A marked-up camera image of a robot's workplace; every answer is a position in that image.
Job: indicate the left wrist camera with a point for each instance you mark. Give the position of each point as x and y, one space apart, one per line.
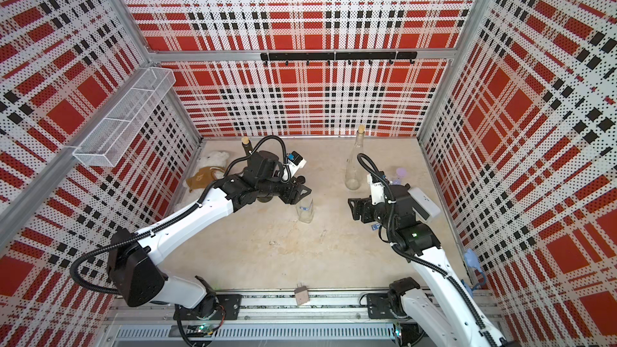
295 162

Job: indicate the black wall hook rail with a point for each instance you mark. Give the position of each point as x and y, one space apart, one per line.
338 56

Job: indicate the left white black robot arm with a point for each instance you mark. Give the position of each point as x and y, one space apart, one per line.
133 266

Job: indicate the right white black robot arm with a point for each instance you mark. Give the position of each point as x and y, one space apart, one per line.
450 317

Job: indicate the white rectangular device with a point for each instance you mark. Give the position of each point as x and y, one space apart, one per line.
424 206

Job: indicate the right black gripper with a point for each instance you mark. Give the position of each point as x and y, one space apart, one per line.
366 206

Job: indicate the small beige plug adapter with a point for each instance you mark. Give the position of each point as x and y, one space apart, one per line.
301 295

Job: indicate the white wire mesh basket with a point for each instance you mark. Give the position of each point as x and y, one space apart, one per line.
108 141

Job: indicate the small clear black-capped bottle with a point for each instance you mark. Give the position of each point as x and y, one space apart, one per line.
305 210

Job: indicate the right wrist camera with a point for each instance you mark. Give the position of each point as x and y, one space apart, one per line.
377 190

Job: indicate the tall clear corked bottle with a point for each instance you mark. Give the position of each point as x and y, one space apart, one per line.
353 171

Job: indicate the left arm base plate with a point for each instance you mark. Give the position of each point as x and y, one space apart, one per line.
222 307

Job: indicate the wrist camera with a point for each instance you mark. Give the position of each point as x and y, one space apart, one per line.
377 190
295 162

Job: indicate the dark green wine bottle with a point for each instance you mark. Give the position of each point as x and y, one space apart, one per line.
247 146

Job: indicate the blue cloth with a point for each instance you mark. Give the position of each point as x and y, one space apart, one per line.
472 262

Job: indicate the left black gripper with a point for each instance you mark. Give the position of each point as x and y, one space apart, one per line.
297 189

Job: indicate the purple sand timer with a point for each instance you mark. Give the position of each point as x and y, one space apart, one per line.
400 175

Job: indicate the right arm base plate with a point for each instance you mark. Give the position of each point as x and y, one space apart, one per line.
385 305

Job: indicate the white teddy bear brown shirt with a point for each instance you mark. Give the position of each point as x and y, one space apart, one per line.
210 167

